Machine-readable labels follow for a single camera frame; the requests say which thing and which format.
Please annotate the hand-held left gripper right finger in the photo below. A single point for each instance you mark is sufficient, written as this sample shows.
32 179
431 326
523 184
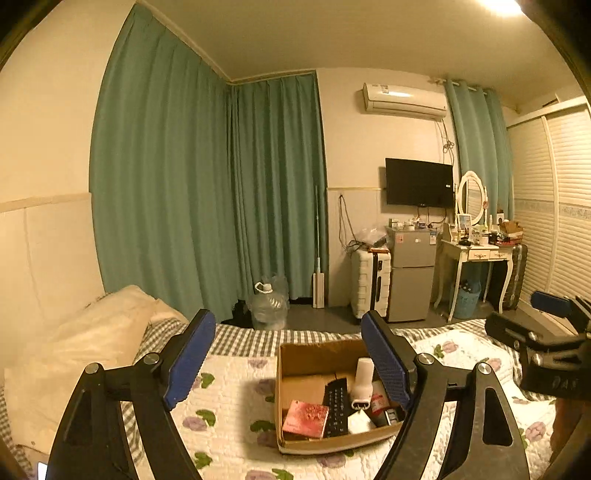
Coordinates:
385 364

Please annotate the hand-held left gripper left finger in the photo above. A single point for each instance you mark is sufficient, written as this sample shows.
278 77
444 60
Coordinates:
189 360

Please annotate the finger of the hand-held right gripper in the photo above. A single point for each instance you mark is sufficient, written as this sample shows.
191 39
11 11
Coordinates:
508 328
549 302

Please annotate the white handheld electric device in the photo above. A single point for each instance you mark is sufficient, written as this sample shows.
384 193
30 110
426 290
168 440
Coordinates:
362 378

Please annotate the white charger plug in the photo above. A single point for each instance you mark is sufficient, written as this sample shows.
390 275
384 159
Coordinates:
361 422

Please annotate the black remote control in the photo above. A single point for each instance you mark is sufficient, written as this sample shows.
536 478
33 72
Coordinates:
336 408

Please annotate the brown cardboard box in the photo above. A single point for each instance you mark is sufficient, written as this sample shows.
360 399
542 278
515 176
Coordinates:
300 364

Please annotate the person's right forearm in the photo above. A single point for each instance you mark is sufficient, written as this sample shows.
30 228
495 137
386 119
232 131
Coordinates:
565 429

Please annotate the dark hard suitcase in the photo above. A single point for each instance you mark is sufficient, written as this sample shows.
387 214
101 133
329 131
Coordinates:
517 272

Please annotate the blue storage basket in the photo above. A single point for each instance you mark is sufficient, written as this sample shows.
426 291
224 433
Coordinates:
467 302

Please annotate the white floral quilt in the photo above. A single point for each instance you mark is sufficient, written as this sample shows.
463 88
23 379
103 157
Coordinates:
231 415

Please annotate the white hard suitcase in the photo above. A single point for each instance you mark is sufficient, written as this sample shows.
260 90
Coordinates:
364 286

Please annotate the white dressing table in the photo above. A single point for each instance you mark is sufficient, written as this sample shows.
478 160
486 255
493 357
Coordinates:
475 254

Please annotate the small cardboard box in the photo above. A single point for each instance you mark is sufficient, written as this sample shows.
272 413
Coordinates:
511 227

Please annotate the silver small fridge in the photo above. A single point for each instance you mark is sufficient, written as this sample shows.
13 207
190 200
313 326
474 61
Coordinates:
411 277

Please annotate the white slatted wardrobe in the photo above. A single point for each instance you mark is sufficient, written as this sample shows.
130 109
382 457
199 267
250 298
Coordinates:
554 207

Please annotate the clear water jug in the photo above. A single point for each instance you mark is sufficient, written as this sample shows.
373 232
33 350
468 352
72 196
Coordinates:
268 304

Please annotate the white flat mop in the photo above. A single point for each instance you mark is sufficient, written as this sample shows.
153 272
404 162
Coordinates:
318 286

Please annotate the cream padded jacket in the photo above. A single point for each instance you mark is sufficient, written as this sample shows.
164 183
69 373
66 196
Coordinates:
83 350

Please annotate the clear plastic bag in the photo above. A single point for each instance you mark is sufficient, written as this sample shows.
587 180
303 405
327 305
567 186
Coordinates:
371 236

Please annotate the white oval vanity mirror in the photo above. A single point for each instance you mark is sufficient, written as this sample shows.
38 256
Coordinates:
472 198

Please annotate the narrow green curtain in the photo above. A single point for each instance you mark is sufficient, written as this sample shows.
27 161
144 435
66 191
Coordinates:
480 138

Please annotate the smartphone with lit screen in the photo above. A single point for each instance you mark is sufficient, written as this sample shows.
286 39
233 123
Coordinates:
42 471

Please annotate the wide green curtain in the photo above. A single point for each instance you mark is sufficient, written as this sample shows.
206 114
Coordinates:
161 175

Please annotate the white air conditioner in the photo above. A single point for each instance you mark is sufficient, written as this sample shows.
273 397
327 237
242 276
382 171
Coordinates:
401 99

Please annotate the small picture frame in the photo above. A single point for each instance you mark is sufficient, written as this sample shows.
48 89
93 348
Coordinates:
464 222

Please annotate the black wall television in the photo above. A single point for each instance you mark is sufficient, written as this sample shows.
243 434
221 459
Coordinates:
419 182

